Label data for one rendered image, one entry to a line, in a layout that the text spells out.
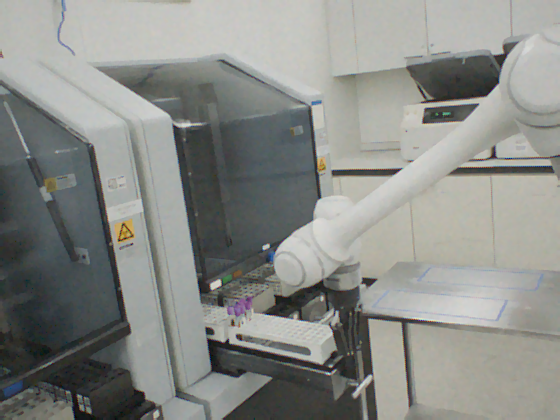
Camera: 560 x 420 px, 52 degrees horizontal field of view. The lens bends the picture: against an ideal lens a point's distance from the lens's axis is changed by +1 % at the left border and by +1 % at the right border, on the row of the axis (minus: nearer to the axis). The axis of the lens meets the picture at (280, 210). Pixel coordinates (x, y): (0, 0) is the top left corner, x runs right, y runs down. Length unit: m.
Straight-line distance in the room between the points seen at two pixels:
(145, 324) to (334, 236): 0.54
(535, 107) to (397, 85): 3.54
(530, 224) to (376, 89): 1.60
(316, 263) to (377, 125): 3.43
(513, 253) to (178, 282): 2.53
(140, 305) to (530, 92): 0.96
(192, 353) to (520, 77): 1.05
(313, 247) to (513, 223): 2.57
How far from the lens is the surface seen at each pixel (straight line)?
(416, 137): 3.68
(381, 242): 3.94
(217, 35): 3.29
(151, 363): 1.45
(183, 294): 1.48
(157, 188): 1.40
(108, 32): 2.79
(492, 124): 1.11
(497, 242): 3.65
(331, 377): 1.38
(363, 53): 4.11
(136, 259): 1.37
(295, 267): 1.08
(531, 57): 0.86
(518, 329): 1.54
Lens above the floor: 1.47
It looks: 12 degrees down
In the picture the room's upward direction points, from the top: 7 degrees counter-clockwise
